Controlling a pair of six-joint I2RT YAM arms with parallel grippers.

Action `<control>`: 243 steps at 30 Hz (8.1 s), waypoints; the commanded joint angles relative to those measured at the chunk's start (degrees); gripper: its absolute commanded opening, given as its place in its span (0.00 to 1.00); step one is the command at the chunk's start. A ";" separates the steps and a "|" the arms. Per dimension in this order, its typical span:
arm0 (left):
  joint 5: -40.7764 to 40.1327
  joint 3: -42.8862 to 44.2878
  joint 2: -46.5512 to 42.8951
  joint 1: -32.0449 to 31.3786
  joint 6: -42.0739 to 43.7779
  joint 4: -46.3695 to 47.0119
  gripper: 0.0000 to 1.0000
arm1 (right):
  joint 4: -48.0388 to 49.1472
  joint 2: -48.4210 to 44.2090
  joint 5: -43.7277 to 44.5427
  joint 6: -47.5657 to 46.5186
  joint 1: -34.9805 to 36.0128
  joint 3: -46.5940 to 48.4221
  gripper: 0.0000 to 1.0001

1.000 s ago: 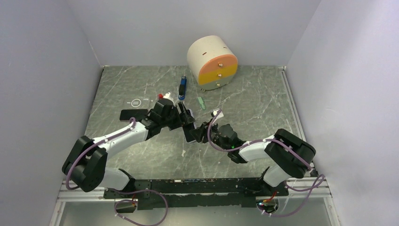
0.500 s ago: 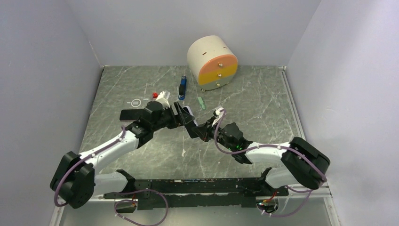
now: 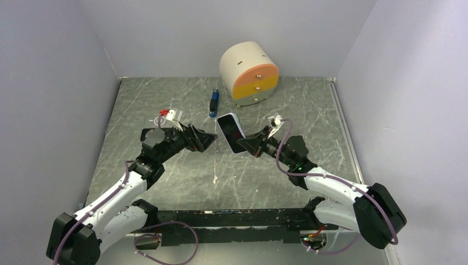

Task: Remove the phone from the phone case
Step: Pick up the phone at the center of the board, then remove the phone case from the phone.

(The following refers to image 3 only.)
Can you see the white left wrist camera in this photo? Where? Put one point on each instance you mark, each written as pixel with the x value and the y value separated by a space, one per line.
pixel 172 117

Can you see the blue black stapler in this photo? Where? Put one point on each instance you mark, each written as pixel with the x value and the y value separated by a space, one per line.
pixel 214 103

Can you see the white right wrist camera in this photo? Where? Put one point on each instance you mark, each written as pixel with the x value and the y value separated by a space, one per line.
pixel 276 123

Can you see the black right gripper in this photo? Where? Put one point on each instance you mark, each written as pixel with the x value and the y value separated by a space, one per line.
pixel 256 146

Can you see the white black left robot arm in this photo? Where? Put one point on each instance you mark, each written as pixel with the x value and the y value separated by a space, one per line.
pixel 82 237

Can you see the round beige drawer cabinet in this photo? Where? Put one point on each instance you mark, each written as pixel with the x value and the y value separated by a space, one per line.
pixel 248 73

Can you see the black base bar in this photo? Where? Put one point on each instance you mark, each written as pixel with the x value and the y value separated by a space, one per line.
pixel 288 225

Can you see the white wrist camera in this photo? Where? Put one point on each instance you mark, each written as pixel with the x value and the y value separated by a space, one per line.
pixel 276 123
pixel 172 117

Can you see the phone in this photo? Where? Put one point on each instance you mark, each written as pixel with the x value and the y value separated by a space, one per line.
pixel 232 131
pixel 146 132

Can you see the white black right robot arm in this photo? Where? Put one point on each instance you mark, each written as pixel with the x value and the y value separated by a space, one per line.
pixel 369 210

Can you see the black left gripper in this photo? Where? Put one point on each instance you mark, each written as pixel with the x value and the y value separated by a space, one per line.
pixel 197 139

